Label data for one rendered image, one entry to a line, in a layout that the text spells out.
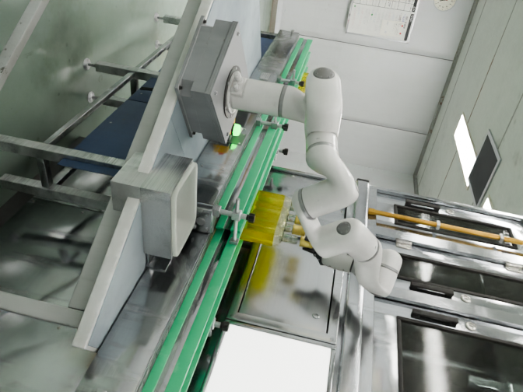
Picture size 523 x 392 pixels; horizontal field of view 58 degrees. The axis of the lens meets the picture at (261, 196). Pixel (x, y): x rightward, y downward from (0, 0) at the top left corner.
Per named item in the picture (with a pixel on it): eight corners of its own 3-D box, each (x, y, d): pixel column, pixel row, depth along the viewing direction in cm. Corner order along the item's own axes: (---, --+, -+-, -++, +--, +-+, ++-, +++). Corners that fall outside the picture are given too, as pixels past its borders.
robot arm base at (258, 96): (219, 96, 131) (274, 105, 128) (232, 56, 134) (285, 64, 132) (230, 120, 146) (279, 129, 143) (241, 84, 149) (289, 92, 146)
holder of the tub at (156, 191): (145, 267, 132) (171, 274, 131) (139, 187, 115) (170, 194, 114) (167, 229, 145) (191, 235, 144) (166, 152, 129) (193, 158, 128)
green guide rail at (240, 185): (215, 210, 145) (241, 215, 144) (216, 208, 144) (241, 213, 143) (299, 39, 284) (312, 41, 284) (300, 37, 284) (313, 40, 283)
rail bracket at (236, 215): (211, 240, 146) (250, 249, 145) (212, 197, 136) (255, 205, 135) (213, 234, 148) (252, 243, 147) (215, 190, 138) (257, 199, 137)
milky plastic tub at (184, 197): (145, 254, 128) (176, 261, 127) (141, 187, 115) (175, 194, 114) (168, 216, 142) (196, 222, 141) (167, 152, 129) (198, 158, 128)
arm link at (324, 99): (302, 164, 127) (307, 117, 115) (302, 108, 143) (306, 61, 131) (338, 166, 127) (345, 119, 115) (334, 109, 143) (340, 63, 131)
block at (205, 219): (189, 231, 146) (211, 236, 145) (189, 207, 140) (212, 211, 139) (192, 224, 148) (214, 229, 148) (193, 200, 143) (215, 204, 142)
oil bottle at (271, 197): (231, 205, 172) (289, 217, 170) (232, 193, 169) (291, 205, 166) (235, 196, 177) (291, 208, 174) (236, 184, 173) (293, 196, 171)
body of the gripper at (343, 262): (357, 267, 156) (326, 253, 160) (364, 243, 150) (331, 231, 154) (350, 281, 150) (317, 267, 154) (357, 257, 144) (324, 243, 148)
